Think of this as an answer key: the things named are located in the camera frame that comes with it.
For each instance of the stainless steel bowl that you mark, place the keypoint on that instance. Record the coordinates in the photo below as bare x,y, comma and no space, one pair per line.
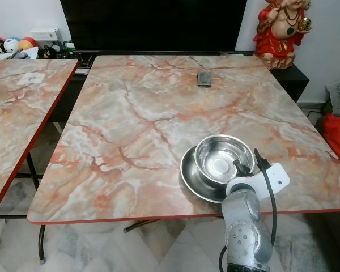
221,156

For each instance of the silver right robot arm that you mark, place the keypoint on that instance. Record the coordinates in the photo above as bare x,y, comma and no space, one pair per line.
246,232

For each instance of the stainless steel plate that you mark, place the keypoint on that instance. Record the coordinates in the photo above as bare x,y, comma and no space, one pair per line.
190,175

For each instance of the small dark grey box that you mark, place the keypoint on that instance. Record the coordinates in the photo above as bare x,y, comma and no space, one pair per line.
204,79

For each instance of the red cushion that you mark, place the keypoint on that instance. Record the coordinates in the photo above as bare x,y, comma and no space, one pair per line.
339,139

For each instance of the narrow marble table black legs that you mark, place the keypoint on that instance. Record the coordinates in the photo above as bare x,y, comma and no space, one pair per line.
34,178

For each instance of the red painted deity statue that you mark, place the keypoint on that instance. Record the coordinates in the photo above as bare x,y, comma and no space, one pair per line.
277,38

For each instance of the white paper label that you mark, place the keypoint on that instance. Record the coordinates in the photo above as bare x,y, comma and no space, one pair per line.
32,79

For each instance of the black television screen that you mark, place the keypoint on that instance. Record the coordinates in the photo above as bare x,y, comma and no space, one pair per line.
153,25

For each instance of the white and blue toy ball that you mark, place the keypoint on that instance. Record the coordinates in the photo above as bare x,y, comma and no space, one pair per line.
11,44

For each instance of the white loose papers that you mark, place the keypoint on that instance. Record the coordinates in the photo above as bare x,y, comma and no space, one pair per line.
22,54

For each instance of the red and yellow toy ball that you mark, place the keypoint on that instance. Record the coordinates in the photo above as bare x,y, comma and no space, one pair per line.
26,43

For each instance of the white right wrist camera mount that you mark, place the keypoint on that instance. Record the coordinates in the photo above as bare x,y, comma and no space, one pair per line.
272,175

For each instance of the white wall socket box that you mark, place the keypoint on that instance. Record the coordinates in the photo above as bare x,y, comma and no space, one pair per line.
44,37

